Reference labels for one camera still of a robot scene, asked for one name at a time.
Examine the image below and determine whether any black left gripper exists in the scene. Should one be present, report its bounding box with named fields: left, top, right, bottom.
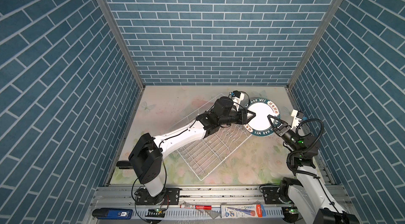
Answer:
left=217, top=107, right=256, bottom=126

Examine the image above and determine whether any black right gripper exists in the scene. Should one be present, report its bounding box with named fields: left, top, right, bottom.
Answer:
left=268, top=116, right=301, bottom=157

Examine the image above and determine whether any white wire dish rack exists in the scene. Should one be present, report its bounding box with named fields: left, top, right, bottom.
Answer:
left=170, top=93, right=254, bottom=181

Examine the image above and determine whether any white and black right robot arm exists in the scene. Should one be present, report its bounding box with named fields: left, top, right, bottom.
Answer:
left=267, top=115, right=359, bottom=224

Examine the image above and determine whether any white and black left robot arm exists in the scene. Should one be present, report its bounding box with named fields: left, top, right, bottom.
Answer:
left=117, top=96, right=256, bottom=198

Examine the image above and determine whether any small circuit board right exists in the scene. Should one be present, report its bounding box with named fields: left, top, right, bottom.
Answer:
left=285, top=207, right=300, bottom=214

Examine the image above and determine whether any small circuit board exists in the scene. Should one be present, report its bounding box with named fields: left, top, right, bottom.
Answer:
left=285, top=207, right=300, bottom=214
left=146, top=209, right=166, bottom=218

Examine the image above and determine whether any blue white red box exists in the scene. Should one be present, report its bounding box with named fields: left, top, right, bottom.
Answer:
left=221, top=204, right=267, bottom=219

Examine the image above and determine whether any red marker pen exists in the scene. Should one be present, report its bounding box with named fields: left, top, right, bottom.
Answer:
left=180, top=204, right=212, bottom=210

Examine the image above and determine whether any small circuit board left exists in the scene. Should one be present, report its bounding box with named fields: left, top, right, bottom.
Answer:
left=146, top=209, right=166, bottom=218

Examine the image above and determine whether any blue black handheld device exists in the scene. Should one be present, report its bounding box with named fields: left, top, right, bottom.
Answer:
left=92, top=208, right=134, bottom=220

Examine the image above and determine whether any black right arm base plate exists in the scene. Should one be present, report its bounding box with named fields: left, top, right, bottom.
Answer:
left=259, top=186, right=293, bottom=205

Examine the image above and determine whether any white slotted cable duct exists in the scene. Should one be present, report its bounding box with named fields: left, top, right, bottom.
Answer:
left=137, top=206, right=285, bottom=220

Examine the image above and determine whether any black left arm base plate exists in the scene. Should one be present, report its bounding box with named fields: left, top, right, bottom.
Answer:
left=134, top=188, right=180, bottom=206

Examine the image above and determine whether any aluminium rail frame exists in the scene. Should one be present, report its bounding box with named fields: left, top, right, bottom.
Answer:
left=85, top=184, right=361, bottom=224

